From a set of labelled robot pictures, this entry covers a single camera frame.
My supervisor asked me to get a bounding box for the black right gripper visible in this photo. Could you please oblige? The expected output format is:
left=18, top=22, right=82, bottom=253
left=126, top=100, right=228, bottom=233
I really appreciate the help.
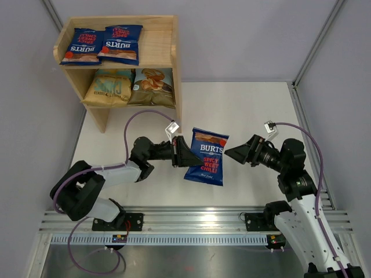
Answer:
left=225, top=134, right=288, bottom=173

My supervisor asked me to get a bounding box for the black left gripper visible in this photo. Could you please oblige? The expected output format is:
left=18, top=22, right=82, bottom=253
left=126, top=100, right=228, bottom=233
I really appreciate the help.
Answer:
left=146, top=136, right=203, bottom=168

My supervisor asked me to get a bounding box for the blue Burts bag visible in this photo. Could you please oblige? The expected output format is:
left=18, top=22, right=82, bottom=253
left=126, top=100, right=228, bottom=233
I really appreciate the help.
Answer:
left=97, top=25, right=143, bottom=66
left=60, top=28, right=104, bottom=65
left=184, top=127, right=229, bottom=186

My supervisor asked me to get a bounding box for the light blue cassava chips bag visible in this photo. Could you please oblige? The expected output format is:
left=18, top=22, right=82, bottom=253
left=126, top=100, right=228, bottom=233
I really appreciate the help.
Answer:
left=128, top=68, right=175, bottom=109

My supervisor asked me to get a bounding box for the yellow kettle chips bag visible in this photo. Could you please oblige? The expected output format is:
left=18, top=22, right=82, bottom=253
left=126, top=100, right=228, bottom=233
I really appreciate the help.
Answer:
left=81, top=69, right=135, bottom=108

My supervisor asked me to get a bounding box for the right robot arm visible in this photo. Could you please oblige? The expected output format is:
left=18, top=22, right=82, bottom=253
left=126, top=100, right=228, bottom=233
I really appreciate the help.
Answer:
left=225, top=135, right=364, bottom=277

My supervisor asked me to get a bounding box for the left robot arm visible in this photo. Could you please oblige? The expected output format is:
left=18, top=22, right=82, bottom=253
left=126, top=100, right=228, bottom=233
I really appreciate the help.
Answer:
left=50, top=136, right=203, bottom=231

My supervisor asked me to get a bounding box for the wooden two-tier shelf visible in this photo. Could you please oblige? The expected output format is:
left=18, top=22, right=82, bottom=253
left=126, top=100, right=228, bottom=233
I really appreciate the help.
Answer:
left=53, top=15, right=182, bottom=133

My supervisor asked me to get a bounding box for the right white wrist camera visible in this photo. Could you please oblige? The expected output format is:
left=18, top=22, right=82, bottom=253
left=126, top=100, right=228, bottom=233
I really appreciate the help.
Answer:
left=264, top=120, right=279, bottom=141

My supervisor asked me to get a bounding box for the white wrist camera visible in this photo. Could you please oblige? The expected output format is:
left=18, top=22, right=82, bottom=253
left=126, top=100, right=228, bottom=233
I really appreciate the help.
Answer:
left=264, top=120, right=279, bottom=141
left=165, top=120, right=180, bottom=141

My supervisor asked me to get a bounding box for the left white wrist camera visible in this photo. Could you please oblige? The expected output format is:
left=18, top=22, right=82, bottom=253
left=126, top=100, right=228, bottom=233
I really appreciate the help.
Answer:
left=165, top=120, right=180, bottom=141

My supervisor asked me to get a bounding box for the aluminium mounting rail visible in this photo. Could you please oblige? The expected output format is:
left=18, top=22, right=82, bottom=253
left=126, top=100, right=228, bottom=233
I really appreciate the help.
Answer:
left=38, top=206, right=354, bottom=234

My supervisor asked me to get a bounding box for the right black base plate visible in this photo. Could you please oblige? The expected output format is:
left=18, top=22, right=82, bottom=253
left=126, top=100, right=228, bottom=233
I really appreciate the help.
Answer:
left=239, top=212, right=278, bottom=232

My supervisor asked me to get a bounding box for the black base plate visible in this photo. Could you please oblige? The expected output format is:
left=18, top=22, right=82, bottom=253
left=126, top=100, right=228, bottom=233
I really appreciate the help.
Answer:
left=92, top=213, right=144, bottom=232
left=239, top=212, right=278, bottom=232

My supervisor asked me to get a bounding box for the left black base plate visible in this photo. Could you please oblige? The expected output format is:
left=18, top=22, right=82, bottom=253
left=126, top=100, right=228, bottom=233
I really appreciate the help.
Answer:
left=92, top=213, right=144, bottom=232

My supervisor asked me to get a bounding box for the white slotted cable duct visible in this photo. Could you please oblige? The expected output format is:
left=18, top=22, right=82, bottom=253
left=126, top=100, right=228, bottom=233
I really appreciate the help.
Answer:
left=51, top=234, right=283, bottom=246

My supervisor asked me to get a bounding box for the right aluminium frame post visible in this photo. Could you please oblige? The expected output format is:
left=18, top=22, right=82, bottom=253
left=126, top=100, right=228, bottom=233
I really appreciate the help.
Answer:
left=292, top=0, right=347, bottom=90

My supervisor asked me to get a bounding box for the aluminium frame post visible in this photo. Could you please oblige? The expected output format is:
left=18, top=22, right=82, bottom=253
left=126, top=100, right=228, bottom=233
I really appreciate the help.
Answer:
left=41, top=0, right=63, bottom=32
left=292, top=0, right=347, bottom=90

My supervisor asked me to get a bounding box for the left aluminium frame post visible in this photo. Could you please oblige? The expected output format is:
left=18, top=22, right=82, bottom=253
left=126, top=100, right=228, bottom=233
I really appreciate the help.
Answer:
left=41, top=0, right=63, bottom=32

